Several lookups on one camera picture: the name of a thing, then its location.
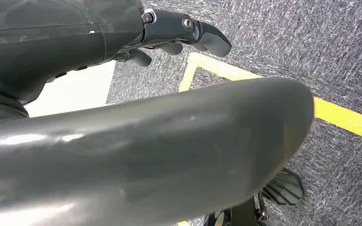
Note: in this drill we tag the black robot foot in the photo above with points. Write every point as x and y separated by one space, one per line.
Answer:
284 190

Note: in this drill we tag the white flat panel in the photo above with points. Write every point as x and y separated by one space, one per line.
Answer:
74 93

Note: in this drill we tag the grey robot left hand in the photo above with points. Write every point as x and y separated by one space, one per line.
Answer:
59 40

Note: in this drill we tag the yellow floor tape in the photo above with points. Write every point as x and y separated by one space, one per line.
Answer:
340 117

